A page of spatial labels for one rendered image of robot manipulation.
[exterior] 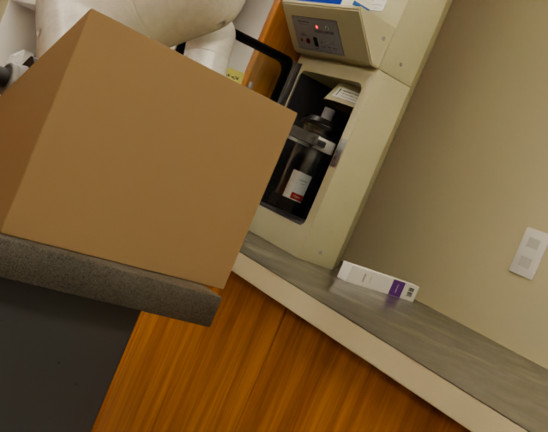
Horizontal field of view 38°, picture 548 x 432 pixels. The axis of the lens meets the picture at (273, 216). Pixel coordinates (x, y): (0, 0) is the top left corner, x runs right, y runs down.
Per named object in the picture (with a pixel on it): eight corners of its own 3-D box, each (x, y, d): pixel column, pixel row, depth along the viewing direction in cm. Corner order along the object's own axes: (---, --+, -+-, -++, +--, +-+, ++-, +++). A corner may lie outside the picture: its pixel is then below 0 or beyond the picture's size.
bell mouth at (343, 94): (358, 119, 211) (366, 100, 211) (401, 131, 197) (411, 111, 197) (310, 94, 201) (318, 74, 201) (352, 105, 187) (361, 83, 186)
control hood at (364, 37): (300, 54, 207) (315, 18, 207) (379, 69, 181) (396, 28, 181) (267, 35, 201) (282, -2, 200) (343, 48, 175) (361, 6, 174)
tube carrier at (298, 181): (292, 206, 203) (326, 129, 202) (316, 218, 195) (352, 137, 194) (260, 193, 197) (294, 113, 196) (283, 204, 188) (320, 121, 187)
